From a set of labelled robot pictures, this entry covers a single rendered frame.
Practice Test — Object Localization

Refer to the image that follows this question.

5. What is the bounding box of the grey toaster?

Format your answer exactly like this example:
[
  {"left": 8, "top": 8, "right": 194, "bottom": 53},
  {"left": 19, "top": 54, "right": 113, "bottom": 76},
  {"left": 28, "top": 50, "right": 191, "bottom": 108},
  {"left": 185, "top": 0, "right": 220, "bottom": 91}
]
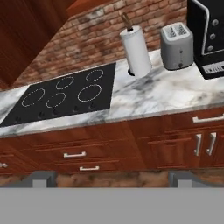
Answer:
[{"left": 159, "top": 22, "right": 194, "bottom": 72}]

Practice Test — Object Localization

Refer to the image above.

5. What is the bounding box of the wooden cupboard door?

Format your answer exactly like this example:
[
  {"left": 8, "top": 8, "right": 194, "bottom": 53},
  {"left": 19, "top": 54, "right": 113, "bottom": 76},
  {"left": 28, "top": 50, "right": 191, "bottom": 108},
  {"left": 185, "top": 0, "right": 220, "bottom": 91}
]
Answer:
[
  {"left": 203, "top": 128, "right": 224, "bottom": 168},
  {"left": 136, "top": 129, "right": 205, "bottom": 170}
]

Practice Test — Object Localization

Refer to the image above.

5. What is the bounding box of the wooden drawer front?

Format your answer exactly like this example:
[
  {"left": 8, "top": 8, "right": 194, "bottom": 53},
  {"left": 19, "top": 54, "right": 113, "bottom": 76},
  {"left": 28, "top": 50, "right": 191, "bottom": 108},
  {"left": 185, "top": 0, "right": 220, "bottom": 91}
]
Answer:
[
  {"left": 128, "top": 107, "right": 224, "bottom": 135},
  {"left": 25, "top": 137, "right": 141, "bottom": 163},
  {"left": 52, "top": 158, "right": 147, "bottom": 173}
]

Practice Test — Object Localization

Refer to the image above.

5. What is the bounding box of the silver drawer handle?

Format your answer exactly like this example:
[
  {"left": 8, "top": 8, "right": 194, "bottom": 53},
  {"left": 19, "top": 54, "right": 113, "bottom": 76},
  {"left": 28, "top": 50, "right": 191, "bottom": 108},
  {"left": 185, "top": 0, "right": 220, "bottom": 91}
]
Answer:
[
  {"left": 79, "top": 165, "right": 101, "bottom": 172},
  {"left": 192, "top": 114, "right": 224, "bottom": 124},
  {"left": 63, "top": 150, "right": 88, "bottom": 158}
]

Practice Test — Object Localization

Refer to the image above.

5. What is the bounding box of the wooden wall cupboard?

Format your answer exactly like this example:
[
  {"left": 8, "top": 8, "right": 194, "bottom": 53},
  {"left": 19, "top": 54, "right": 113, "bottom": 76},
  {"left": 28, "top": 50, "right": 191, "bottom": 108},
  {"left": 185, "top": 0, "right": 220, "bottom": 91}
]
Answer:
[{"left": 0, "top": 0, "right": 113, "bottom": 88}]

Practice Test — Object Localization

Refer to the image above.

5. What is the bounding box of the black hob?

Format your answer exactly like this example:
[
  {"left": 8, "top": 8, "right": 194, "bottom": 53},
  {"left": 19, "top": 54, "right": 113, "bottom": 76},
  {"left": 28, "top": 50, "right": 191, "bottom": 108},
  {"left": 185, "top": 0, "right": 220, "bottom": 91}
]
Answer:
[{"left": 0, "top": 62, "right": 117, "bottom": 128}]

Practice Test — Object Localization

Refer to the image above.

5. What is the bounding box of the black coffee machine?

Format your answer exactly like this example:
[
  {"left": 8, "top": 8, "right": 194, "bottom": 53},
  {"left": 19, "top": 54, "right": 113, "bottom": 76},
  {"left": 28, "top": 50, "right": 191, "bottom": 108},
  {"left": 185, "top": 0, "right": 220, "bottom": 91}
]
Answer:
[{"left": 186, "top": 0, "right": 224, "bottom": 81}]

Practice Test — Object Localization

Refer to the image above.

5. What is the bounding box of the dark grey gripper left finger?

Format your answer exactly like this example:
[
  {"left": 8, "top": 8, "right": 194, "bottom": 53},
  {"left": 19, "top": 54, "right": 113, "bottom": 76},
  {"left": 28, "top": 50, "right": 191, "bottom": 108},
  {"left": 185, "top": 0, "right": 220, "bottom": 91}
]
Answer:
[{"left": 8, "top": 171, "right": 58, "bottom": 188}]

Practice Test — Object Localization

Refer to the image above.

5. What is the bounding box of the silver cupboard door handle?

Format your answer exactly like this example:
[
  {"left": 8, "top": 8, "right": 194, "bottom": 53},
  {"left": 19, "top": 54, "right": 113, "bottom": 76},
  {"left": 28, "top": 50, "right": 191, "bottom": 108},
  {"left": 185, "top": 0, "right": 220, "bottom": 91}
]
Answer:
[
  {"left": 194, "top": 133, "right": 203, "bottom": 158},
  {"left": 206, "top": 131, "right": 218, "bottom": 157}
]

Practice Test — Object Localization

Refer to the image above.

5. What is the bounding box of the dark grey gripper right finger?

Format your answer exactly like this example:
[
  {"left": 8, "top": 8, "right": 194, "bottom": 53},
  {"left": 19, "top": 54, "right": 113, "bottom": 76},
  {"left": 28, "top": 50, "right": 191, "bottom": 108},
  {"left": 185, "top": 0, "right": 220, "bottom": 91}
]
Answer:
[{"left": 168, "top": 171, "right": 219, "bottom": 188}]

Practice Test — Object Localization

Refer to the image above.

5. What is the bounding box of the white paper towel roll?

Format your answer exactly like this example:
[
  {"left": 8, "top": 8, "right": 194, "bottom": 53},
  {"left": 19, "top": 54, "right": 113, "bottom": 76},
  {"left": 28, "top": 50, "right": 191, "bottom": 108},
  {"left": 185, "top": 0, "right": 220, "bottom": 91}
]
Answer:
[{"left": 119, "top": 12, "right": 153, "bottom": 79}]

